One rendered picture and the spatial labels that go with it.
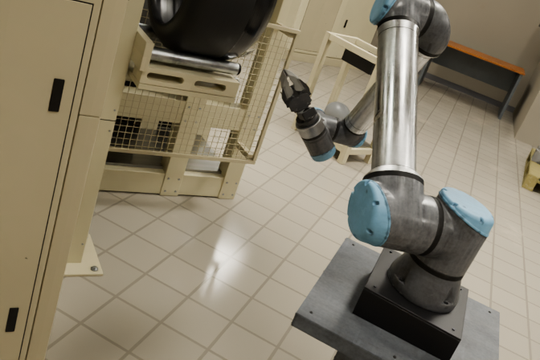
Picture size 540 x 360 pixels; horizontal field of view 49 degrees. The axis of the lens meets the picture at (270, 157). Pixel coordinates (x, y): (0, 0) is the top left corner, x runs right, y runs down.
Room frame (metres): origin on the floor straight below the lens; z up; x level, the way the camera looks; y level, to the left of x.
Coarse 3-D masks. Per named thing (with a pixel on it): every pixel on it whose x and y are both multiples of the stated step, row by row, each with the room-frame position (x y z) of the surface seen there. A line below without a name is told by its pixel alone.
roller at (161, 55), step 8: (160, 48) 1.87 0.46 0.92; (152, 56) 1.84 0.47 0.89; (160, 56) 1.86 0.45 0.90; (168, 56) 1.87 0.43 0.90; (176, 56) 1.89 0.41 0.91; (184, 56) 1.91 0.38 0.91; (192, 56) 1.93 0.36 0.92; (200, 56) 1.95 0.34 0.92; (184, 64) 1.91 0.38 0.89; (192, 64) 1.92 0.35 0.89; (200, 64) 1.94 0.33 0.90; (208, 64) 1.95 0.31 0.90; (216, 64) 1.97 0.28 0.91; (224, 64) 1.99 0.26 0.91; (232, 64) 2.01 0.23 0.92; (224, 72) 2.00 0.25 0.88; (232, 72) 2.01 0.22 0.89
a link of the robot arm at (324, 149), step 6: (324, 132) 1.86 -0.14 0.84; (312, 138) 1.84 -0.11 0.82; (318, 138) 1.84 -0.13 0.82; (324, 138) 1.86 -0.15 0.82; (330, 138) 1.89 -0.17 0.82; (306, 144) 1.86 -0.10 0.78; (312, 144) 1.85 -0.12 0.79; (318, 144) 1.85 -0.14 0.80; (324, 144) 1.86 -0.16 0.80; (330, 144) 1.88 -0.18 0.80; (312, 150) 1.86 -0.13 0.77; (318, 150) 1.86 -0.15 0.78; (324, 150) 1.86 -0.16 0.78; (330, 150) 1.88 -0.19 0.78; (312, 156) 1.88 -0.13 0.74; (318, 156) 1.87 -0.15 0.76; (324, 156) 1.87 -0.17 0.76; (330, 156) 1.88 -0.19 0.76
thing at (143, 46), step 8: (144, 32) 1.89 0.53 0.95; (136, 40) 1.87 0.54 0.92; (144, 40) 1.81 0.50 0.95; (136, 48) 1.85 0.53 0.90; (144, 48) 1.79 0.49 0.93; (152, 48) 1.80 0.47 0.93; (136, 56) 1.84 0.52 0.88; (144, 56) 1.79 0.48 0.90; (136, 64) 1.82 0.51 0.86; (144, 64) 1.79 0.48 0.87
